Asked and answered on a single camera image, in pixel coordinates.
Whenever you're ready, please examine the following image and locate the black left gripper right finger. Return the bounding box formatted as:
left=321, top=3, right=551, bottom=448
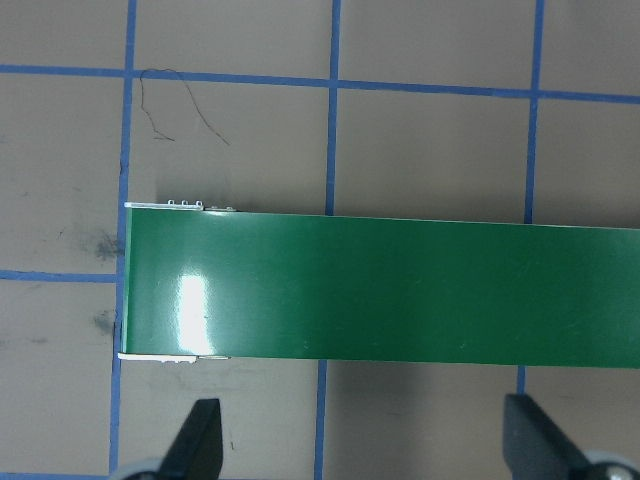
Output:
left=502, top=394, right=590, bottom=480

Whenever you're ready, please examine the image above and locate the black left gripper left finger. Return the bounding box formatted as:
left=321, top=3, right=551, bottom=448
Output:
left=157, top=399, right=222, bottom=480

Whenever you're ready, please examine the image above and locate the green conveyor belt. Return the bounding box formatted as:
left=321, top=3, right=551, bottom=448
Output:
left=120, top=204, right=639, bottom=368

